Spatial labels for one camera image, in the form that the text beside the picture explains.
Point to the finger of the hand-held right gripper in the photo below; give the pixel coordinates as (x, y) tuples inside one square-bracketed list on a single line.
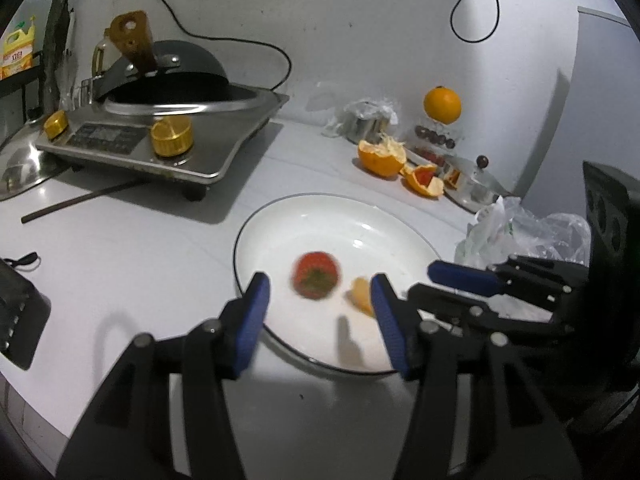
[(462, 276), (450, 306)]

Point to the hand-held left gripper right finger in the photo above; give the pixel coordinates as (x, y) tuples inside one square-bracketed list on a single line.
[(387, 320)]

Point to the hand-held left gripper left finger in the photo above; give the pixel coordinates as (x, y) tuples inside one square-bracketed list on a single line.
[(255, 310)]

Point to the clear plastic bag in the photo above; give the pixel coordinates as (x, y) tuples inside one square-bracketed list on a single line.
[(492, 240), (555, 240)]

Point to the red strawberry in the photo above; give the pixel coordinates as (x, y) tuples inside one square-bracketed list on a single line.
[(316, 276)]

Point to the white plate with dark rim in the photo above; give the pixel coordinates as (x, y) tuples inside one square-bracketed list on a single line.
[(325, 230)]

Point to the orange segment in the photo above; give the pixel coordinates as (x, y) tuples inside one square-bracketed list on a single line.
[(361, 297)]

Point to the steel pot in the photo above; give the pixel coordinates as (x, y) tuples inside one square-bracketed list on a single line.
[(477, 202)]

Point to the glass lid with knob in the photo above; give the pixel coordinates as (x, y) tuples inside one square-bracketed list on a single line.
[(475, 177)]

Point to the orange peel piece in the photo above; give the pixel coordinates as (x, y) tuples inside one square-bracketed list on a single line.
[(425, 182)]

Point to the row of dark cherries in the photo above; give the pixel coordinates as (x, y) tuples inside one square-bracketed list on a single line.
[(436, 137)]

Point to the large orange peel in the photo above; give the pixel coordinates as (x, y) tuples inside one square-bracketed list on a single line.
[(380, 160)]

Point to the whole orange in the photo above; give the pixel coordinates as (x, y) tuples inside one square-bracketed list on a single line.
[(442, 105)]

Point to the steel cup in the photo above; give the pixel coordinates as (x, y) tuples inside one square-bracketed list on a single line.
[(370, 127)]

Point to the gold cooker knob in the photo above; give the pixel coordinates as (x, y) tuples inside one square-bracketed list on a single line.
[(55, 126), (172, 136)]

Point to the crumpled clear plastic wrap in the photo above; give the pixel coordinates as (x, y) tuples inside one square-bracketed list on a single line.
[(360, 108)]

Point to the dark chopstick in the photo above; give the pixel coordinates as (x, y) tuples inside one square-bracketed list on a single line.
[(75, 203)]

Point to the steel induction cooker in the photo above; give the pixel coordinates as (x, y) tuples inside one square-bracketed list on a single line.
[(115, 137)]

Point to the large steel lid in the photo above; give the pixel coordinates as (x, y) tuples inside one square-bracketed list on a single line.
[(20, 170)]

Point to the black metal shelf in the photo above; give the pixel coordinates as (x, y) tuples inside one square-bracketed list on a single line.
[(15, 87)]

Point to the yellow oil bottle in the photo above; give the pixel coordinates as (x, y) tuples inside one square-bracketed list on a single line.
[(19, 47)]

